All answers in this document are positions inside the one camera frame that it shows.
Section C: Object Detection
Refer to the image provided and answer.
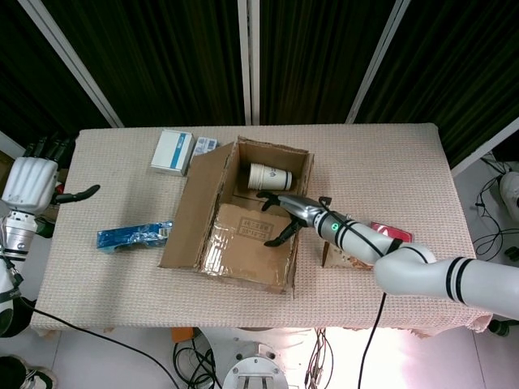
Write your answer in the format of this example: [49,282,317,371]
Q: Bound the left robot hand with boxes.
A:
[1,136,101,215]

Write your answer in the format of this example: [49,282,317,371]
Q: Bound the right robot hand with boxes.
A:
[256,189,322,248]

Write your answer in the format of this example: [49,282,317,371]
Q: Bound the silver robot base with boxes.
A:
[221,338,291,389]

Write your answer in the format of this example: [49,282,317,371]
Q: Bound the white paper cup stack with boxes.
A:
[247,162,294,191]

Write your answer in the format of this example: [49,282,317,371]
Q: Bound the brown snack wrapper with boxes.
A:
[322,241,374,271]

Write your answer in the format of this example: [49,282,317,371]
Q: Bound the beige woven tablecloth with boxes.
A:
[30,122,494,337]

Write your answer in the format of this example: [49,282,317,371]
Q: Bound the red flat packet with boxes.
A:
[369,220,415,242]

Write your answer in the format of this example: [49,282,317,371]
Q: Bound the dark green curtain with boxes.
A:
[259,0,395,125]
[0,0,113,168]
[355,0,519,168]
[40,0,247,126]

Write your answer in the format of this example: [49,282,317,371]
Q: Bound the blue snack packet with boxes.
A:
[96,220,174,255]

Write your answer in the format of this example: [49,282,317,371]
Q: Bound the small white printed box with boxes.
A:
[192,136,220,157]

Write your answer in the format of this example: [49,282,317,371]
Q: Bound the white box with blue stripe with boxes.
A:
[150,129,194,177]

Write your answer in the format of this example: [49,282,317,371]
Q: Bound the orange block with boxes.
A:
[170,327,195,345]

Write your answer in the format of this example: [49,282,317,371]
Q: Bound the black trouser leg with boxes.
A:
[0,355,28,383]

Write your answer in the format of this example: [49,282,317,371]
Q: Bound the black and white shoe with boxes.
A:
[24,364,58,389]

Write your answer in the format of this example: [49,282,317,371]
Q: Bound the white rounded object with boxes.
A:
[499,172,519,207]

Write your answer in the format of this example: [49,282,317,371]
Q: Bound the white frame post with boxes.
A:
[238,0,261,125]
[345,0,411,124]
[0,129,46,164]
[449,119,519,176]
[18,0,124,127]

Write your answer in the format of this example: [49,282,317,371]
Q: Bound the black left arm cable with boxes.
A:
[22,306,184,389]

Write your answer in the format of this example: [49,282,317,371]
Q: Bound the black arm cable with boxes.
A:
[356,292,387,389]
[22,306,184,389]

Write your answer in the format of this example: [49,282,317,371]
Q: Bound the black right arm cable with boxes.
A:
[356,292,387,389]

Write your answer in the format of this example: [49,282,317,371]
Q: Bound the black coiled cables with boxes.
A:
[173,340,222,389]

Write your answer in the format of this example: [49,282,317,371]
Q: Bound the thin black floor cables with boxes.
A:
[472,156,519,268]

